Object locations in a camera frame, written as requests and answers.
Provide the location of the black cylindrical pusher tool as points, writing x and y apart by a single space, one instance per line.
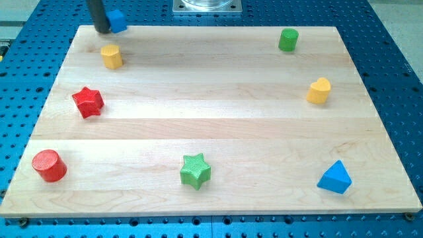
98 15

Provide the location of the green cylinder block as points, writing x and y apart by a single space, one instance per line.
288 39

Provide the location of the red star block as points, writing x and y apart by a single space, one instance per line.
89 102

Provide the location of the wooden board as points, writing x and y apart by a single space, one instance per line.
226 92

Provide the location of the green star block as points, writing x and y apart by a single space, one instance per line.
195 171

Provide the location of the blue cube block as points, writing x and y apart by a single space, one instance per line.
117 21

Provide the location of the blue triangle block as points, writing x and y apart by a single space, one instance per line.
335 178

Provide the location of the red cylinder block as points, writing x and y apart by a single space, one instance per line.
49 165

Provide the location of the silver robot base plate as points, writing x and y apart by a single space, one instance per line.
207 6

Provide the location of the yellow hexagon block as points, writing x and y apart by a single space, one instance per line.
111 56

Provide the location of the blue perforated metal table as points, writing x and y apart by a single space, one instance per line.
35 57

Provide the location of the yellow heart block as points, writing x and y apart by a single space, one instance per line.
319 91

